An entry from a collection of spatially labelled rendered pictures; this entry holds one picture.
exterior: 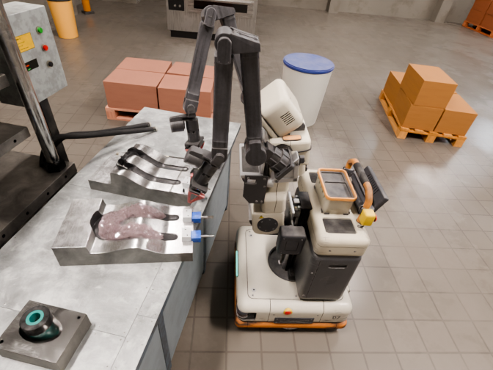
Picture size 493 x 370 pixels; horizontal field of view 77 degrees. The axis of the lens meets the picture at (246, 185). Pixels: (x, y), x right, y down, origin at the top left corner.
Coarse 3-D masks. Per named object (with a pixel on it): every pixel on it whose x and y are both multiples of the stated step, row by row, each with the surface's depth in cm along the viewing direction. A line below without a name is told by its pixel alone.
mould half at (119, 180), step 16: (112, 160) 162; (128, 160) 151; (144, 160) 155; (160, 160) 161; (176, 160) 163; (96, 176) 151; (112, 176) 144; (128, 176) 144; (160, 176) 152; (176, 176) 152; (112, 192) 151; (128, 192) 149; (144, 192) 147; (160, 192) 145; (176, 192) 143
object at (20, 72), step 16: (0, 0) 115; (0, 16) 117; (0, 32) 120; (16, 48) 126; (16, 64) 128; (16, 80) 132; (32, 96) 138; (32, 112) 141; (48, 144) 153; (48, 160) 158; (64, 160) 164
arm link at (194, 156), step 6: (192, 150) 111; (198, 150) 112; (204, 150) 114; (186, 156) 112; (192, 156) 112; (198, 156) 112; (204, 156) 112; (210, 156) 114; (216, 156) 109; (222, 156) 109; (186, 162) 113; (192, 162) 113; (198, 162) 113; (210, 162) 112; (216, 162) 111
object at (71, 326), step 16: (32, 304) 100; (16, 320) 96; (64, 320) 97; (80, 320) 98; (0, 336) 92; (16, 336) 92; (32, 336) 95; (48, 336) 95; (64, 336) 94; (80, 336) 98; (0, 352) 92; (16, 352) 89; (32, 352) 89; (48, 352) 90; (64, 352) 91; (48, 368) 92; (64, 368) 92
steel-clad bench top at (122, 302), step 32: (160, 128) 201; (96, 160) 170; (64, 192) 149; (96, 192) 151; (32, 224) 133; (0, 256) 120; (32, 256) 121; (0, 288) 111; (32, 288) 112; (64, 288) 113; (96, 288) 114; (128, 288) 115; (160, 288) 116; (0, 320) 102; (96, 320) 105; (128, 320) 106; (96, 352) 97; (128, 352) 98
